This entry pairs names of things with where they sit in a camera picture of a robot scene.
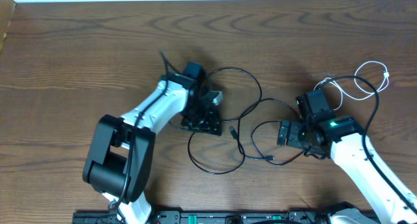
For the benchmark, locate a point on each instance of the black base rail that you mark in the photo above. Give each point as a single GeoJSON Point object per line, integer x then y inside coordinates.
{"type": "Point", "coordinates": [338, 213]}

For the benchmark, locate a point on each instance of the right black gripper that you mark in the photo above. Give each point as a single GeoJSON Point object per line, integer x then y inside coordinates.
{"type": "Point", "coordinates": [292, 140]}

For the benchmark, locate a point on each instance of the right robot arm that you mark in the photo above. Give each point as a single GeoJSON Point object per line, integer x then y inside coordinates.
{"type": "Point", "coordinates": [322, 133]}

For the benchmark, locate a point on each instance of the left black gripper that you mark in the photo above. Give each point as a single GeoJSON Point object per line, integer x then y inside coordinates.
{"type": "Point", "coordinates": [210, 126]}

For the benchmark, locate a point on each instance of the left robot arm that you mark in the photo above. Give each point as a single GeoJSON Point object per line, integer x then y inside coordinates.
{"type": "Point", "coordinates": [118, 163]}

